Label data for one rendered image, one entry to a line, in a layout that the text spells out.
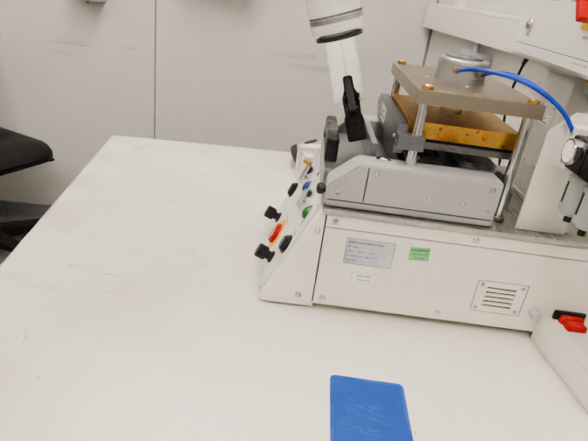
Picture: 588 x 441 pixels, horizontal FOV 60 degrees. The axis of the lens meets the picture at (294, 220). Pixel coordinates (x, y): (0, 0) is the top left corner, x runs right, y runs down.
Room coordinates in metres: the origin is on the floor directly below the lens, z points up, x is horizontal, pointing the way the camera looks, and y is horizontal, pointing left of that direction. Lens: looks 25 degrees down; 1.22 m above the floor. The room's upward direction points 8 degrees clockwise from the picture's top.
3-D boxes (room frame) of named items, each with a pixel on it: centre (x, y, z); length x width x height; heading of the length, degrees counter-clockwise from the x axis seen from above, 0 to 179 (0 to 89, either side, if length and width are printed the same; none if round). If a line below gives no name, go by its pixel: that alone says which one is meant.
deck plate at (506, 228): (0.85, -0.27, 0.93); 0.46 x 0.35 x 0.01; 91
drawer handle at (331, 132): (0.85, -0.04, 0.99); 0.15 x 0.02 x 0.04; 1
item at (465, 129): (0.84, -0.23, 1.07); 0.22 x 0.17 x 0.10; 1
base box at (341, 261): (0.83, -0.23, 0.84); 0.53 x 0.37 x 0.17; 91
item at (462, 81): (0.83, -0.26, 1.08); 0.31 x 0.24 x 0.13; 1
